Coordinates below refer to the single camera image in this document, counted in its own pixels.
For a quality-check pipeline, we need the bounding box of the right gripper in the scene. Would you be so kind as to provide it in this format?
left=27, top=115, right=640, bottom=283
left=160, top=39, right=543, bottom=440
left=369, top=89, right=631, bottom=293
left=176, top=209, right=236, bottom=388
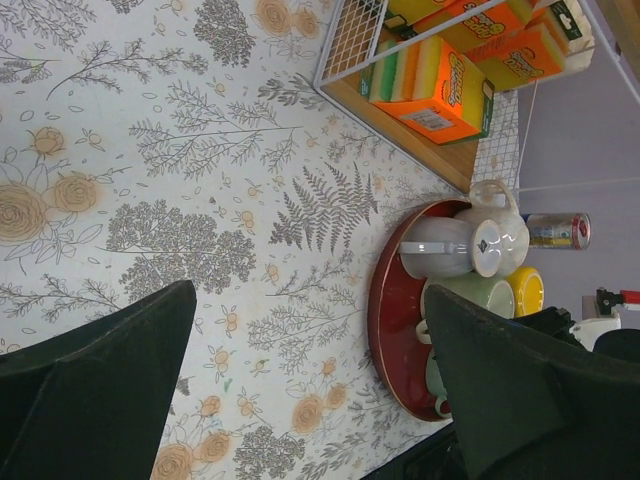
left=423, top=285, right=639, bottom=479

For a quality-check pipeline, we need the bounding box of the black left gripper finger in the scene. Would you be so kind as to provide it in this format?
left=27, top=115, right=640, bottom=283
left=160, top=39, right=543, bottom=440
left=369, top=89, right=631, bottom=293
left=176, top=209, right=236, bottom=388
left=1, top=280, right=196, bottom=479

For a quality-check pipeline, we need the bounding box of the light green mug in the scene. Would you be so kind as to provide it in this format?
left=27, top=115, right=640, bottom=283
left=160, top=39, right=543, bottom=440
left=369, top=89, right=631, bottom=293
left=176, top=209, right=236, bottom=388
left=425, top=350, right=452, bottom=419

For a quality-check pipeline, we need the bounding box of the pale green tall mug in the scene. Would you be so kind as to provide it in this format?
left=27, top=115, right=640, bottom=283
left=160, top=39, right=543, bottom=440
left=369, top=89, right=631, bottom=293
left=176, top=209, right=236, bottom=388
left=415, top=272, right=515, bottom=345

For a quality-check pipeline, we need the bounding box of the yellow mug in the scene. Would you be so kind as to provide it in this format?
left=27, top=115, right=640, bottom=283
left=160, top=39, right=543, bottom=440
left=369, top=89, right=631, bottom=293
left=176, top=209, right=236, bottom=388
left=506, top=266, right=545, bottom=317

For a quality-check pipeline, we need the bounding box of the white speckled mug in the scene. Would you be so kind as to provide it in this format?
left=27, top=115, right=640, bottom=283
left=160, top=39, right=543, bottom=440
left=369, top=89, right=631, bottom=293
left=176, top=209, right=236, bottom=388
left=455, top=180, right=530, bottom=277

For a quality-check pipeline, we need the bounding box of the white ribbed mug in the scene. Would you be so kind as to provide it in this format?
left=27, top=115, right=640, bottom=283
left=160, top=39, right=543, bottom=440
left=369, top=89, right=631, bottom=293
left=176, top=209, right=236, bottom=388
left=398, top=216, right=502, bottom=279

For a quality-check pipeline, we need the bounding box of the red round tray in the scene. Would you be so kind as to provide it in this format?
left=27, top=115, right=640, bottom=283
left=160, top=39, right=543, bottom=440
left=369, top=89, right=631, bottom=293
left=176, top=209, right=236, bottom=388
left=367, top=198, right=471, bottom=422

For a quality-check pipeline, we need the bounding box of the red white drink can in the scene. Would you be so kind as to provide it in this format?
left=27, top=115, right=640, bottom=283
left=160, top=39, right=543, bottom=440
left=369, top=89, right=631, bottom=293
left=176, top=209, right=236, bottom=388
left=522, top=213, right=591, bottom=250

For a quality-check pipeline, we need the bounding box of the floral table mat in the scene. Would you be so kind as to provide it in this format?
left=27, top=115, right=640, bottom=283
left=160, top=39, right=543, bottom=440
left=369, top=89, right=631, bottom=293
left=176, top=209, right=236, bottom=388
left=1, top=1, right=453, bottom=479

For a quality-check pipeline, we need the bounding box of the orange sponge box right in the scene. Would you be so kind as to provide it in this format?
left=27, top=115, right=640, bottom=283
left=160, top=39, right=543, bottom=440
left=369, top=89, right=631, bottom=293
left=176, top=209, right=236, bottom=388
left=466, top=0, right=595, bottom=91

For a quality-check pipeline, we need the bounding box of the orange sponge box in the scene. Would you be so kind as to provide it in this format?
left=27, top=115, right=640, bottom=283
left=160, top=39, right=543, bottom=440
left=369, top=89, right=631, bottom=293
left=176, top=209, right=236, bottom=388
left=412, top=0, right=536, bottom=53
left=466, top=0, right=595, bottom=91

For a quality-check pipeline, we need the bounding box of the orange sponge box middle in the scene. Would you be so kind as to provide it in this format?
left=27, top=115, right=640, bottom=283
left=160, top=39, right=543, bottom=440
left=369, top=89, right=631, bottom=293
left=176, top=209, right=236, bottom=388
left=412, top=0, right=536, bottom=53

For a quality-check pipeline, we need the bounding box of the orange yellow sponge pack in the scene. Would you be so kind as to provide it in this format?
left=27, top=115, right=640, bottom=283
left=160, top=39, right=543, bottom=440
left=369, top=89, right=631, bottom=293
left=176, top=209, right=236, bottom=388
left=384, top=0, right=534, bottom=41

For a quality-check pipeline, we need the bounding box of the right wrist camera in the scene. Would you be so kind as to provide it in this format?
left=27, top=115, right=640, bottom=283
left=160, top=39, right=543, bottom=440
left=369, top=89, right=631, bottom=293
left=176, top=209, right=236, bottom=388
left=570, top=287, right=639, bottom=351

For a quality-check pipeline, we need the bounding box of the white wire wooden shelf rack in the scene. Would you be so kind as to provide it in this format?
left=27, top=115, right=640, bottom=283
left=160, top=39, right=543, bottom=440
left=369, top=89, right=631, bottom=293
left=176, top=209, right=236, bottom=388
left=313, top=1, right=639, bottom=191

